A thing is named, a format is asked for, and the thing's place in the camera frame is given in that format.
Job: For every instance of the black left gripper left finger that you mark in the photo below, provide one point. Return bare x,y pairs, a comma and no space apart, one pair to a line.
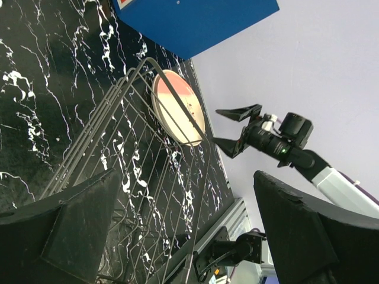
61,238

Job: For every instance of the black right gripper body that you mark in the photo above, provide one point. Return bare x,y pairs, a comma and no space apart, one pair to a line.
258,134

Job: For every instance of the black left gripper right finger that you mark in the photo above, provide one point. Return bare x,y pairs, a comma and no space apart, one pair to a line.
313,241

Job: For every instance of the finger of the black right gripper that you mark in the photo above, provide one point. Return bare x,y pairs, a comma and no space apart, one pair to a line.
240,114
231,148

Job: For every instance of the pink and beige plate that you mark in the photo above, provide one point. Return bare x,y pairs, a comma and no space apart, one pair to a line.
171,116

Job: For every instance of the grey wire dish rack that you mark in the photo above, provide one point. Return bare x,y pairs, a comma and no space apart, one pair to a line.
113,126

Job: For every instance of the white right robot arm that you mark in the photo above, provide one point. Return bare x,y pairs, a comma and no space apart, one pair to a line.
287,146

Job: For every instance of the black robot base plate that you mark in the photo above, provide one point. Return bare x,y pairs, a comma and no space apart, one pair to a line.
226,244

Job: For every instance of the blue ring binder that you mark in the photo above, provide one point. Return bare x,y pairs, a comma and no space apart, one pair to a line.
188,27

